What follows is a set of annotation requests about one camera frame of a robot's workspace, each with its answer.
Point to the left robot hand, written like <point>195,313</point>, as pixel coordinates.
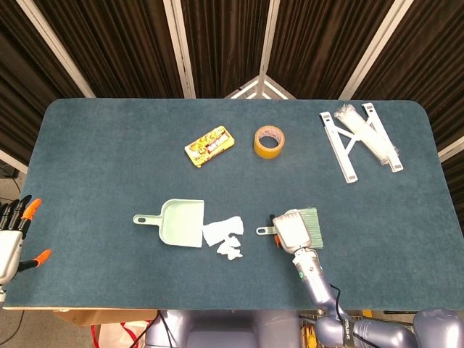
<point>9,253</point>

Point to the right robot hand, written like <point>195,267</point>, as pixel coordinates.
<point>291,232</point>

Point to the mint green hand broom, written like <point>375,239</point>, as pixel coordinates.
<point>313,224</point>

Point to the small white paper scrap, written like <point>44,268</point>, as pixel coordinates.
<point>233,255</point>

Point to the large white tissue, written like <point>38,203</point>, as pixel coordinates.
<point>221,230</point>

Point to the mint green plastic dustpan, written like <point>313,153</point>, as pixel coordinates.
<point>181,224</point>

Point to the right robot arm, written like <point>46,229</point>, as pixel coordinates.
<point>315,282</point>

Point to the yellow packing tape roll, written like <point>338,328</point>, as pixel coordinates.
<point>270,153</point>

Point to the white folding plastic stand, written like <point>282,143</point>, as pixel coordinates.
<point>340,152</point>

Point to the brown cardboard box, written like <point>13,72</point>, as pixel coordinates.
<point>90,317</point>

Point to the yellow black tool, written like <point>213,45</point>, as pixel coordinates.
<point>308,337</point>

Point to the yellow red snack box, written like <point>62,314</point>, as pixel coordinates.
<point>209,146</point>

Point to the blue grey robot torso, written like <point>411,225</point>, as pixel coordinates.
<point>224,330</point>

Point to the clear bag of white ties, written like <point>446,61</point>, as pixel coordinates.
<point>369,137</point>

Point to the blue felt table cover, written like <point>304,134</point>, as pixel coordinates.
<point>108,163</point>

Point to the white triangular screen foot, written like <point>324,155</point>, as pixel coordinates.
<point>253,85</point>

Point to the dark brown pleated curtain panel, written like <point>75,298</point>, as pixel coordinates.
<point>319,47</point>
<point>224,36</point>
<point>427,65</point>
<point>119,47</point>
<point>21,90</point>

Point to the white screen frame post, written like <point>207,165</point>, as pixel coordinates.
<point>181,54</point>
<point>370,54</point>
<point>14,161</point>
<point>269,36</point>
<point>60,54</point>
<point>451,150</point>

